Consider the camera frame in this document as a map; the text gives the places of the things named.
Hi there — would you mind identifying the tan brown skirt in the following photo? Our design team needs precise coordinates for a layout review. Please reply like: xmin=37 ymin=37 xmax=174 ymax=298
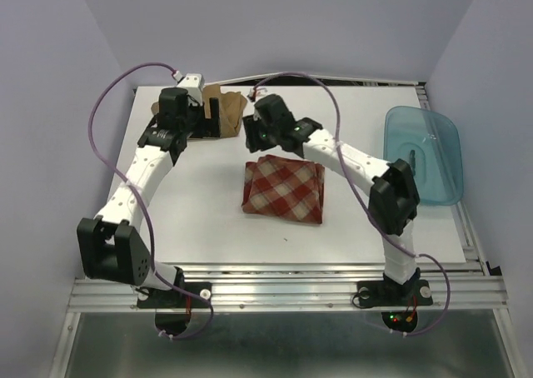
xmin=147 ymin=84 xmax=247 ymax=139

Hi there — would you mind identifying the red plaid skirt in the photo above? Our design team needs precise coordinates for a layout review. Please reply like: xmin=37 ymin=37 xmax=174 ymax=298
xmin=242 ymin=155 xmax=326 ymax=225

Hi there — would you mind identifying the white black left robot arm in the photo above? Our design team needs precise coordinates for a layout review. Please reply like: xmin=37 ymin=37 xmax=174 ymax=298
xmin=77 ymin=87 xmax=211 ymax=306

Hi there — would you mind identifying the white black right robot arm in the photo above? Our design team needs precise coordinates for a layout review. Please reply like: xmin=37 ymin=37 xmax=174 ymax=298
xmin=242 ymin=94 xmax=420 ymax=308

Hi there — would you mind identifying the teal plastic basket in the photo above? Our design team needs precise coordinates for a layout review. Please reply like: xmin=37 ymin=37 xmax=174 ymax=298
xmin=383 ymin=106 xmax=464 ymax=206

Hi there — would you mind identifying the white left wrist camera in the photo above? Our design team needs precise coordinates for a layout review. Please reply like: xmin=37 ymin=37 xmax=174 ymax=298
xmin=177 ymin=73 xmax=205 ymax=106

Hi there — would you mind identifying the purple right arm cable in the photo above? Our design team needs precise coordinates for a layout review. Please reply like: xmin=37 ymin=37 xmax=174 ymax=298
xmin=249 ymin=72 xmax=451 ymax=337

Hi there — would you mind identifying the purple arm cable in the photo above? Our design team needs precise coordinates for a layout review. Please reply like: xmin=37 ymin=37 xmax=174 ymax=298
xmin=249 ymin=72 xmax=451 ymax=337
xmin=89 ymin=62 xmax=214 ymax=341

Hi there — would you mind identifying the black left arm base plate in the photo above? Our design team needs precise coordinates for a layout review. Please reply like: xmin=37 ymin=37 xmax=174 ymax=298
xmin=136 ymin=281 xmax=212 ymax=309

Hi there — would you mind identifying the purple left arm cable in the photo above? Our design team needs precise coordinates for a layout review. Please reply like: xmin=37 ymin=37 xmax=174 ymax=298
xmin=89 ymin=62 xmax=214 ymax=341

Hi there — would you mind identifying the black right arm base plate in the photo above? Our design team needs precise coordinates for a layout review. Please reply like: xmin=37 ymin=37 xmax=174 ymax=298
xmin=351 ymin=279 xmax=433 ymax=309

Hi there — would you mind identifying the aluminium table frame rail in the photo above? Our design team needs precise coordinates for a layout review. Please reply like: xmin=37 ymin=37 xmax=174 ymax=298
xmin=49 ymin=82 xmax=517 ymax=378

